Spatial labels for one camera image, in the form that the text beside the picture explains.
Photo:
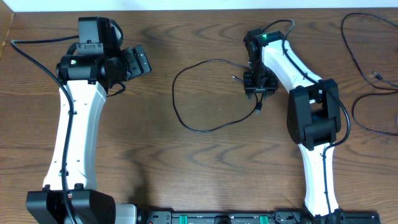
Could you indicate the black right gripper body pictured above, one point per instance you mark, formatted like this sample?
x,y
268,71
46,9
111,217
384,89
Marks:
x,y
262,81

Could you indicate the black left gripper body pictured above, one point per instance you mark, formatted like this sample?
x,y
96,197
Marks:
x,y
134,65

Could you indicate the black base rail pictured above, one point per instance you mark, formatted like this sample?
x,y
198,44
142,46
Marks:
x,y
224,217

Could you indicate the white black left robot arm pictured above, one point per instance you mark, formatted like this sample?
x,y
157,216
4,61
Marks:
x,y
93,64

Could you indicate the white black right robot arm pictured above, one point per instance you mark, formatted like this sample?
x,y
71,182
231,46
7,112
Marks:
x,y
313,112

